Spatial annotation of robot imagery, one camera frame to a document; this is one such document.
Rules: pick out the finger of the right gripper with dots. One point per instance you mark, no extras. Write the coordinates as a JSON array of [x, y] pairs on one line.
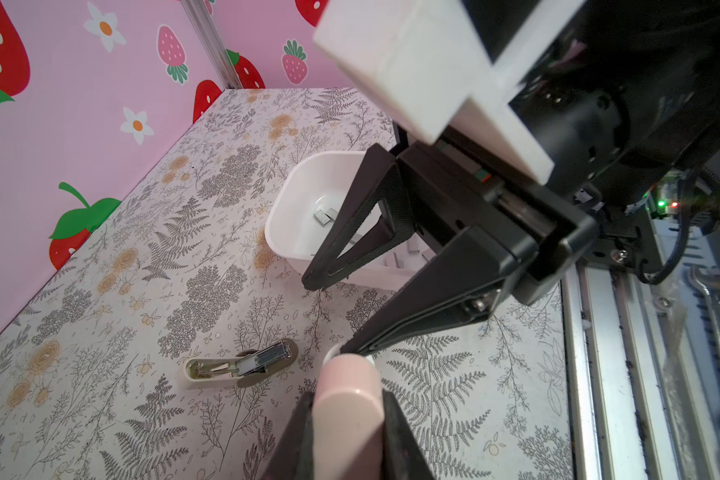
[[375, 217], [461, 285]]

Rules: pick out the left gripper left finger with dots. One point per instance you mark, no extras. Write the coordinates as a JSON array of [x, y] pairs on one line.
[[292, 458]]

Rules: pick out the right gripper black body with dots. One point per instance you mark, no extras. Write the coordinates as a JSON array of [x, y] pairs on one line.
[[515, 237]]

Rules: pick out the pink mini stapler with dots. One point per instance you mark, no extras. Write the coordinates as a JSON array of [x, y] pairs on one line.
[[348, 419]]

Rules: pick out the staple strip in tray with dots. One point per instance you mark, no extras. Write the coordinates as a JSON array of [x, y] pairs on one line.
[[325, 216]]

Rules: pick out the aluminium rail base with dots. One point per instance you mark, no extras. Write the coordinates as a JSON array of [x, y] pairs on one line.
[[643, 371]]

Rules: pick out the white plastic tray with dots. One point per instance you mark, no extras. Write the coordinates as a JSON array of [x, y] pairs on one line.
[[304, 213]]

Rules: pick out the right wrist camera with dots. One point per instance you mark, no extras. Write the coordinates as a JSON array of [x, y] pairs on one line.
[[436, 64]]

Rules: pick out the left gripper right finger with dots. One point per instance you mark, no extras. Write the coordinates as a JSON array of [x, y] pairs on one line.
[[402, 456]]

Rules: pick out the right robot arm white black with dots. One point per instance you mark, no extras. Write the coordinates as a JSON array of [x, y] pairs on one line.
[[661, 59]]

